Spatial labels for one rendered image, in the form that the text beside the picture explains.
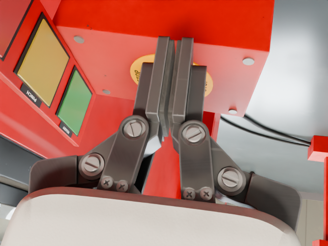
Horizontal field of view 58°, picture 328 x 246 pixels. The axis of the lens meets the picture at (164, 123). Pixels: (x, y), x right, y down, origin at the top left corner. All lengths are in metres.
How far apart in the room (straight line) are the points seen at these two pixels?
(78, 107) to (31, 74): 0.08
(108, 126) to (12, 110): 0.27
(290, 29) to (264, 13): 1.15
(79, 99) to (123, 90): 0.04
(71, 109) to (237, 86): 0.14
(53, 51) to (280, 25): 1.19
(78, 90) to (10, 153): 0.18
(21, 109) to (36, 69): 0.22
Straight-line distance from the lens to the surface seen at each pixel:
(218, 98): 0.27
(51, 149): 0.50
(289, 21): 1.34
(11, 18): 0.20
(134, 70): 0.26
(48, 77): 0.23
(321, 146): 2.29
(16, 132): 0.44
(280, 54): 1.51
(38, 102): 0.23
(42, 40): 0.23
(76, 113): 0.28
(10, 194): 0.55
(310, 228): 3.88
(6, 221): 0.64
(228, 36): 0.22
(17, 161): 0.45
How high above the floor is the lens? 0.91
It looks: 22 degrees down
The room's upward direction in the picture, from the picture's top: 167 degrees counter-clockwise
